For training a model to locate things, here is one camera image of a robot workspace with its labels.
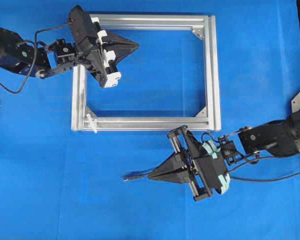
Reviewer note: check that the silver aluminium extrusion frame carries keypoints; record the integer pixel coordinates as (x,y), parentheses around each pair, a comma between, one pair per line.
(207,119)

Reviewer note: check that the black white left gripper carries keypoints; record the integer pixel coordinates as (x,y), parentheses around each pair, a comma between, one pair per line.
(97,60)

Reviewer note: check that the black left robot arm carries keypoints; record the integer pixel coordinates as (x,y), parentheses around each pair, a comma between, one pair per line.
(36,58)

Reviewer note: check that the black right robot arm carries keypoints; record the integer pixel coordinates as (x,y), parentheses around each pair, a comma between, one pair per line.
(281,138)

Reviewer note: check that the black taped right gripper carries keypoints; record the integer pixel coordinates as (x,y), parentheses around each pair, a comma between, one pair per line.
(197,164)

